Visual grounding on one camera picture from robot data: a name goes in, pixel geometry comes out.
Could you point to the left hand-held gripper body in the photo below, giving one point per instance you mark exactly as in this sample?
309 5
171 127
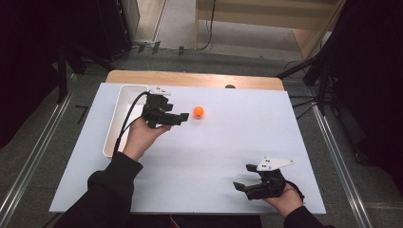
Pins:
155 109

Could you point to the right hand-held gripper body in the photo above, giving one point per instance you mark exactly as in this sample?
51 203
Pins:
267 188

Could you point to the plain orange ball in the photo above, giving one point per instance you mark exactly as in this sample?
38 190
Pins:
198 111

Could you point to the white plastic bin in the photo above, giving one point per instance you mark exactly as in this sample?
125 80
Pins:
114 126

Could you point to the person's right hand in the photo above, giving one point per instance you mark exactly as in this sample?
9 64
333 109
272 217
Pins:
283 202

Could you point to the person's left hand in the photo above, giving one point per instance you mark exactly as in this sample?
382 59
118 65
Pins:
142 139

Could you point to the white board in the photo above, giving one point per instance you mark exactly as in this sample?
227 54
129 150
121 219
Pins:
221 152

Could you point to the wooden table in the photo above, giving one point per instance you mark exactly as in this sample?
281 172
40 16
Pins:
190 79

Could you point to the person's legs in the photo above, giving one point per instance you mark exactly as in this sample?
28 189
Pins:
206 221

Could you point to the small dark round object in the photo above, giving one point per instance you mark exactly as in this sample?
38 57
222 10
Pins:
230 86

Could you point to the black cabinet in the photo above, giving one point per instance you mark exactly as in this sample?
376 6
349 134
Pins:
114 28

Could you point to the black metal stand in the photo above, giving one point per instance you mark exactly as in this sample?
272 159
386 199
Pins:
321 82
61 76

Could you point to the light wooden furniture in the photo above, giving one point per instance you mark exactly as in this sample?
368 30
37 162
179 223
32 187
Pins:
253 14

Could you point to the black curtain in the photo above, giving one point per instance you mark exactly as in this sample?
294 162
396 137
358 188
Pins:
374 79
28 63

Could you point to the metal floor rail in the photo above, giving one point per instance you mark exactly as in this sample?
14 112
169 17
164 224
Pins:
342 167
38 142

